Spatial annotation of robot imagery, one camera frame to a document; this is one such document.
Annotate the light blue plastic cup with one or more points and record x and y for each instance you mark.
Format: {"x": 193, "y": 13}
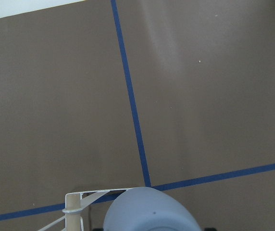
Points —
{"x": 148, "y": 209}

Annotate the blue tape line crosswise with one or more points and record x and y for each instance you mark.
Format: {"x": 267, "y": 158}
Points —
{"x": 163, "y": 187}

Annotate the white wire cup holder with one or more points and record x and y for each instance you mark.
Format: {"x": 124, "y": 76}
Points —
{"x": 76, "y": 203}

